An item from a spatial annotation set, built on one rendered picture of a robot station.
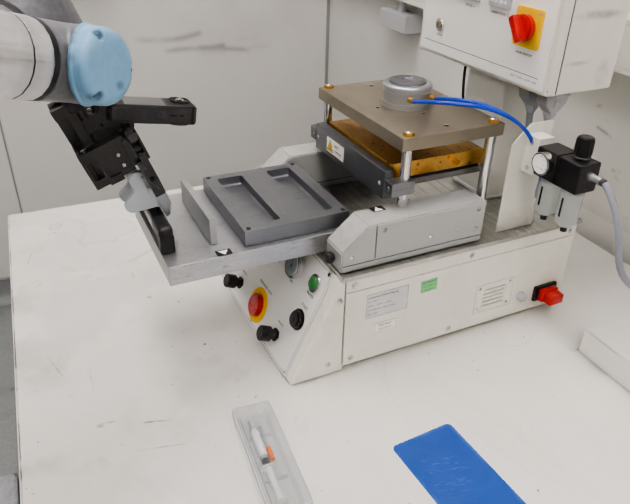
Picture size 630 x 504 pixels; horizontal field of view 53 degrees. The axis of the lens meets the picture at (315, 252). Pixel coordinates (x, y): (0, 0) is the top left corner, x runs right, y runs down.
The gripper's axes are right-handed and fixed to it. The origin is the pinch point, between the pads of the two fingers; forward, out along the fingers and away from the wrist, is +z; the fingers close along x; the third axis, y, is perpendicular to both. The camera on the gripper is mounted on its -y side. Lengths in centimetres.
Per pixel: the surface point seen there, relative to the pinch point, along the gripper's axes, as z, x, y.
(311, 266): 15.7, 9.4, -14.2
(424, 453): 32, 36, -13
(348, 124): 6.6, -7.4, -33.1
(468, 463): 33, 40, -17
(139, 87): 32, -144, -14
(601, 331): 41, 30, -50
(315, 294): 17.6, 13.3, -12.3
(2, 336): 82, -122, 70
